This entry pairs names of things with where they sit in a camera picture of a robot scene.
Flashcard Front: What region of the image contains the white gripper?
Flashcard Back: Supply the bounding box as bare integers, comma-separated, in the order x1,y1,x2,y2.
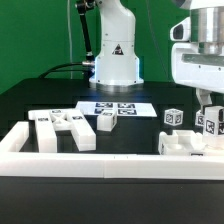
170,17,224,114

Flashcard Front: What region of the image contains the white chair seat block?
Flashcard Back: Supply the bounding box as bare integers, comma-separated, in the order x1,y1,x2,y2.
158,130,224,156

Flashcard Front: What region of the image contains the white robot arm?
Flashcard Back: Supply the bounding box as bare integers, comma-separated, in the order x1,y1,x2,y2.
89,0,224,107

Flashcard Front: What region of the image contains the white tagged cube far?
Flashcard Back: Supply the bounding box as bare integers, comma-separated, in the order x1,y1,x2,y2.
195,111,204,126

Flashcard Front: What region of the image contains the white tagged cube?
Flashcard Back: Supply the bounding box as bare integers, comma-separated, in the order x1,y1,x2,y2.
195,111,204,126
164,108,183,126

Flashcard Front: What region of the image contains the white tagged cube near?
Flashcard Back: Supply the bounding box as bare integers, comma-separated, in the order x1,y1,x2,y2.
164,108,183,126

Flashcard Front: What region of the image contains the white tag marker sheet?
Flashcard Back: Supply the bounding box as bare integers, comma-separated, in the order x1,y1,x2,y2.
76,101,157,117

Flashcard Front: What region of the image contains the black cable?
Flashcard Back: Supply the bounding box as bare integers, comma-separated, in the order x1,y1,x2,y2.
38,61,96,80

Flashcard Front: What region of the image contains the white chair back frame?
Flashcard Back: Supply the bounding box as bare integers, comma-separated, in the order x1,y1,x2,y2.
28,109,96,153

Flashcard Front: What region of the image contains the white hanging cable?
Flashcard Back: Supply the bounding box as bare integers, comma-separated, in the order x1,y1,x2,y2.
66,0,74,80

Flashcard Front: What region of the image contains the white U-shaped fence frame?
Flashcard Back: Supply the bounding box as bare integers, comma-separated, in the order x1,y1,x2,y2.
0,121,224,180

